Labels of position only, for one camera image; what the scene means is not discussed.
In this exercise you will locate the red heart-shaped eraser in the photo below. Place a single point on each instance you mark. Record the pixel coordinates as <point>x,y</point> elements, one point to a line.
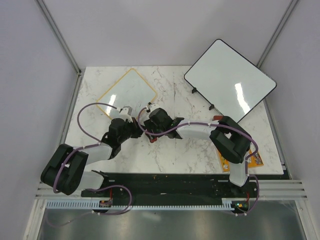
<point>153,140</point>

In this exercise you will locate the black-framed large whiteboard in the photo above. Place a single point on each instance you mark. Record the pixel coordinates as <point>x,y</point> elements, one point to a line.
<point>229,81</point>

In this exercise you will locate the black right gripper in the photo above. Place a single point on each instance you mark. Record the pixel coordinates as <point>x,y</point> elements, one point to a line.
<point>149,125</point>

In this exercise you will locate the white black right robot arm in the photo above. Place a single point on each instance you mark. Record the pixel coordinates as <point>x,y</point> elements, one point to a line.
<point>231,140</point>

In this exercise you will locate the orange picture book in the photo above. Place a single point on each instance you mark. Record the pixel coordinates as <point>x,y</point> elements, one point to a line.
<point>253,162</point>

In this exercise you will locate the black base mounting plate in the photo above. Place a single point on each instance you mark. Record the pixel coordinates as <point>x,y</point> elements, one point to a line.
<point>217,186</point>

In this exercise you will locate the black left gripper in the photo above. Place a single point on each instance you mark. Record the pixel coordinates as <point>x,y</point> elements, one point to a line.
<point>132,122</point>

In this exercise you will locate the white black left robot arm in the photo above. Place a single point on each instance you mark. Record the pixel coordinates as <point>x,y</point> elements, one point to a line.
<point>64,171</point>

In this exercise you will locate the yellow-framed small whiteboard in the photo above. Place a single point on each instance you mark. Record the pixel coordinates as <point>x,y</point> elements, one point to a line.
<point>131,90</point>

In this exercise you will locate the white slotted cable duct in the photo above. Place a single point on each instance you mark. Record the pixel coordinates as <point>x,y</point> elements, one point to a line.
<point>82,204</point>

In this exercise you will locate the brown red eraser block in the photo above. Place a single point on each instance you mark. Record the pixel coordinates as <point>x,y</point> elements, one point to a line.
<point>217,117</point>

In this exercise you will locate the aluminium extrusion rail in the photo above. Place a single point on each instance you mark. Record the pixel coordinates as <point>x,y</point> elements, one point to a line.
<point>269,190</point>

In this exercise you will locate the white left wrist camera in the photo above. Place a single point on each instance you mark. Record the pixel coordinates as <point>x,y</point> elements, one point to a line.
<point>126,112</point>

